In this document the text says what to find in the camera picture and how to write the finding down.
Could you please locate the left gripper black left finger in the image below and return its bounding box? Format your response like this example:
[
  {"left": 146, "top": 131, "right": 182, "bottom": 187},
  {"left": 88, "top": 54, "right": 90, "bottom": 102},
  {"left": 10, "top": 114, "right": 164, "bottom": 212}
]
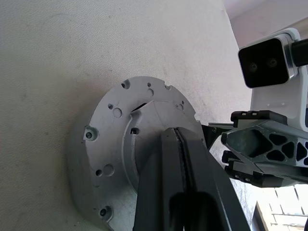
[{"left": 132, "top": 127, "right": 191, "bottom": 231}]

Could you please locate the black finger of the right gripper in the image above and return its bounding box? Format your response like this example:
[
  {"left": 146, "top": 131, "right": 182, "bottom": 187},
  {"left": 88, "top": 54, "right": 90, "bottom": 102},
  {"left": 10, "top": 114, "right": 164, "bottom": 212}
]
[
  {"left": 220, "top": 110, "right": 308, "bottom": 189},
  {"left": 201, "top": 122, "right": 233, "bottom": 148}
]

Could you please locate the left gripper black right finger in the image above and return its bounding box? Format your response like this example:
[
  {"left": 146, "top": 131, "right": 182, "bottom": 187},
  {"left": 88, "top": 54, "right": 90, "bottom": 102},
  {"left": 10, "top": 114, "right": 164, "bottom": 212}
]
[{"left": 179, "top": 128, "right": 251, "bottom": 231}]

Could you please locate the grey metal round flange part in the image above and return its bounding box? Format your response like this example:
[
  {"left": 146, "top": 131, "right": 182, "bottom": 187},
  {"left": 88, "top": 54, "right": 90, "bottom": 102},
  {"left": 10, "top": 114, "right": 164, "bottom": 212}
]
[{"left": 68, "top": 76, "right": 205, "bottom": 231}]

